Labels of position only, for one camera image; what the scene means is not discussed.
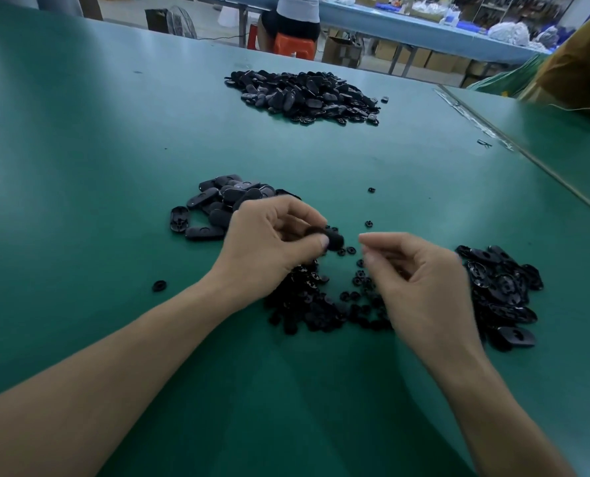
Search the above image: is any person's right hand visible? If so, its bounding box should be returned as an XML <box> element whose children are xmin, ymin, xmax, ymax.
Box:
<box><xmin>359</xmin><ymin>231</ymin><xmax>485</xmax><ymax>378</ymax></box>

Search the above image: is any green striped bag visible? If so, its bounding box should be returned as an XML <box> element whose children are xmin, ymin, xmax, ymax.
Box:
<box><xmin>471</xmin><ymin>54</ymin><xmax>550</xmax><ymax>97</ymax></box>

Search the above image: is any small open cardboard box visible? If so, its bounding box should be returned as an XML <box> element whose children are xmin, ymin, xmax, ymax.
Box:
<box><xmin>322</xmin><ymin>34</ymin><xmax>364</xmax><ymax>68</ymax></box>

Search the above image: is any person's left forearm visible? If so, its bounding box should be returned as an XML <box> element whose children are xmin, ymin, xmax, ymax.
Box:
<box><xmin>0</xmin><ymin>273</ymin><xmax>239</xmax><ymax>477</ymax></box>

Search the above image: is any person's left hand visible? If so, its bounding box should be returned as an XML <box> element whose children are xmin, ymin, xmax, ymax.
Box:
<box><xmin>206</xmin><ymin>195</ymin><xmax>331</xmax><ymax>312</ymax></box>

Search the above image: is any grey floor fan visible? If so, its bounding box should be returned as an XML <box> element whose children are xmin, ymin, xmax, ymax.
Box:
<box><xmin>146</xmin><ymin>5</ymin><xmax>199</xmax><ymax>38</ymax></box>

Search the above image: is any long blue work table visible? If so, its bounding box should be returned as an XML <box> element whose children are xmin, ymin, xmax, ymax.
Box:
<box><xmin>190</xmin><ymin>0</ymin><xmax>550</xmax><ymax>66</ymax></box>

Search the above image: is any pile of black oval shells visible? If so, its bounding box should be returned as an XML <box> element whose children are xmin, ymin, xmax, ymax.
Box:
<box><xmin>454</xmin><ymin>243</ymin><xmax>545</xmax><ymax>352</ymax></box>

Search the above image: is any pile of small black buttons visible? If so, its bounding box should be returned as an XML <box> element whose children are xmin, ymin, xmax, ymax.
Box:
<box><xmin>263</xmin><ymin>243</ymin><xmax>396</xmax><ymax>336</ymax></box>

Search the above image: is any white plastic bag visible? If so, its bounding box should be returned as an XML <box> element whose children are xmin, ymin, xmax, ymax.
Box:
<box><xmin>487</xmin><ymin>21</ymin><xmax>530</xmax><ymax>48</ymax></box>

